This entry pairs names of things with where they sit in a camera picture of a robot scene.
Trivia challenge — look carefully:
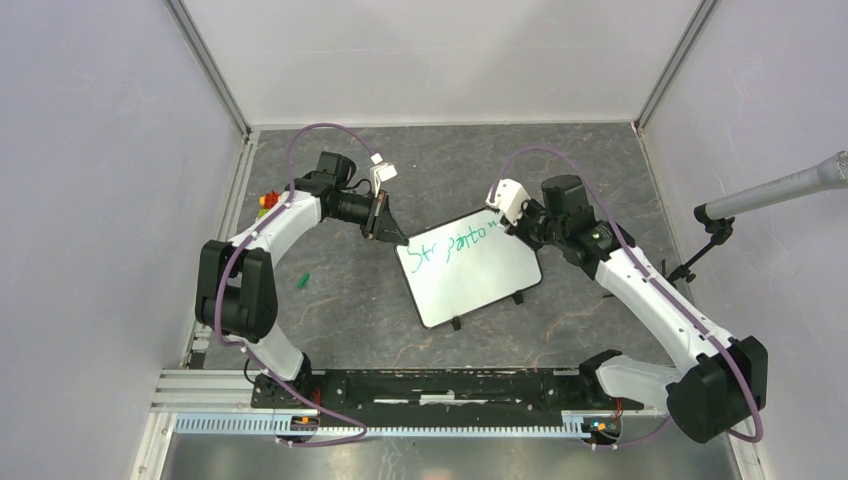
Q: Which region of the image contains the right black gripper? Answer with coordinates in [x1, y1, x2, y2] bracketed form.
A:
[501, 195, 566, 252]

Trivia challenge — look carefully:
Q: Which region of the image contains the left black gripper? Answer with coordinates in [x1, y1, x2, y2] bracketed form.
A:
[329, 189, 409, 247]

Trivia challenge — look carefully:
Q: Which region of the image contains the small whiteboard with stand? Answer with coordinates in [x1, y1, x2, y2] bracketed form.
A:
[395, 209, 543, 329]

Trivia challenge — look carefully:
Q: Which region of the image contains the green marker cap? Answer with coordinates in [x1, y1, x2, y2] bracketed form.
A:
[297, 272, 310, 289]

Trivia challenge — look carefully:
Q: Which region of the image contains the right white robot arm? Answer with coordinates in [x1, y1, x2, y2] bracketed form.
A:
[487, 175, 768, 443]

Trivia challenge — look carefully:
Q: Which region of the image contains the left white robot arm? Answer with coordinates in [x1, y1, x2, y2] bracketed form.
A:
[195, 152, 409, 408]

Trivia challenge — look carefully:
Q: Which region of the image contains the black microphone stand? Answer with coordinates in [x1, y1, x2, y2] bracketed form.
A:
[662, 217, 735, 284]

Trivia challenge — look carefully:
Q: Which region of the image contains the grey microphone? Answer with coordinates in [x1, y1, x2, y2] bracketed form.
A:
[693, 151, 847, 224]

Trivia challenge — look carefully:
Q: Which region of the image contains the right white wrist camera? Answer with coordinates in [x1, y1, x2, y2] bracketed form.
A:
[485, 179, 532, 226]

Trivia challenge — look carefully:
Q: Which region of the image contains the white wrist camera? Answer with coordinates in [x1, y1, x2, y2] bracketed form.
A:
[369, 153, 398, 195]
[485, 179, 532, 226]

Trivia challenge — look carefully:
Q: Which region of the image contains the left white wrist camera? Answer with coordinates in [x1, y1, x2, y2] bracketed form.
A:
[369, 153, 398, 195]

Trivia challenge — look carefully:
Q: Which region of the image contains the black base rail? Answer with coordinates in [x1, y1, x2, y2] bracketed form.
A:
[251, 368, 643, 432]

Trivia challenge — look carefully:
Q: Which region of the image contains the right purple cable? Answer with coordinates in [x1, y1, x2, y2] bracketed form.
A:
[488, 145, 765, 449]

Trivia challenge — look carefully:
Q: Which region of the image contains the purple cable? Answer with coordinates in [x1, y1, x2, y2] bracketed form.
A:
[211, 123, 376, 448]
[488, 145, 765, 449]

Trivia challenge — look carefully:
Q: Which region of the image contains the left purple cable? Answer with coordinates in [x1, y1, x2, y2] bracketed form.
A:
[211, 123, 376, 448]

